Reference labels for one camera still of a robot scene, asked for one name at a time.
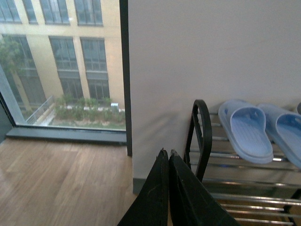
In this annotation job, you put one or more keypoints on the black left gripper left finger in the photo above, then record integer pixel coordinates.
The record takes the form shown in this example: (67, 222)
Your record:
(150, 208)

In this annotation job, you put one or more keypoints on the grey knit sneaker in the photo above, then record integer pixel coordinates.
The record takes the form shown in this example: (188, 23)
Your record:
(298, 108)

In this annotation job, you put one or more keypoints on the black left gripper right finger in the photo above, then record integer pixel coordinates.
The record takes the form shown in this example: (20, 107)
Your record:
(190, 203)

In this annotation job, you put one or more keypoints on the light blue slide sandal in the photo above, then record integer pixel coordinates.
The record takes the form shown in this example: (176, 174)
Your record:
(245, 126)
(284, 127)

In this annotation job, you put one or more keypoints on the black metal shoe rack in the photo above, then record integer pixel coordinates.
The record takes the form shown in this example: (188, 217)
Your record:
(253, 194)

